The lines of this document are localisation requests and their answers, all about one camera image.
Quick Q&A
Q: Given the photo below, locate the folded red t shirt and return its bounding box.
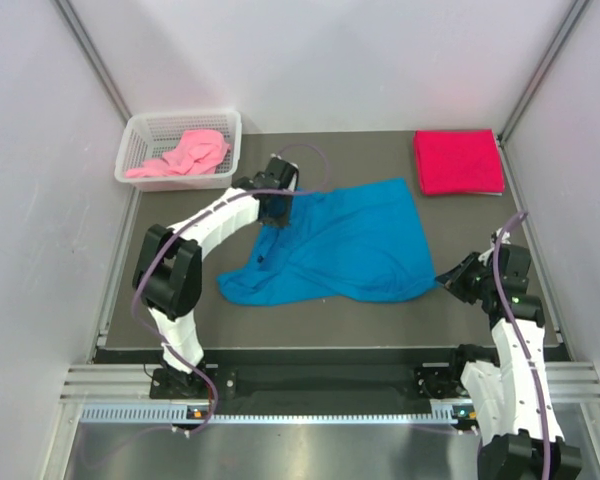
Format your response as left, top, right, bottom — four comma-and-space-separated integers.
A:
413, 130, 505, 196

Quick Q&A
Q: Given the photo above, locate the slotted grey cable duct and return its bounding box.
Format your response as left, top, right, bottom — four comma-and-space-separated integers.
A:
80, 403, 477, 425

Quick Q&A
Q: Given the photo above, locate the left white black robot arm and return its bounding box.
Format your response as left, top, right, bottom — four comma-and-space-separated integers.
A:
132, 155, 299, 398

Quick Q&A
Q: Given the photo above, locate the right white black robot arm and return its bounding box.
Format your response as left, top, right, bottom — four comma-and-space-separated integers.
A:
414, 244, 582, 479

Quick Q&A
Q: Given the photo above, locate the blue t shirt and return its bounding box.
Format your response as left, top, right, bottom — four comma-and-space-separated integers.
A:
217, 179, 436, 306

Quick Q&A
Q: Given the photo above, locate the white plastic basket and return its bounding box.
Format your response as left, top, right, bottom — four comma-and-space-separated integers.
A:
114, 109, 242, 192

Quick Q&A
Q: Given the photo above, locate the pink t shirt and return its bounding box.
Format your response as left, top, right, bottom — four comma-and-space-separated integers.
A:
125, 129, 231, 179

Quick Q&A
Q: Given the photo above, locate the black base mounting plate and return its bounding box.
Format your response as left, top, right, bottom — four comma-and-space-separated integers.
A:
149, 348, 474, 419

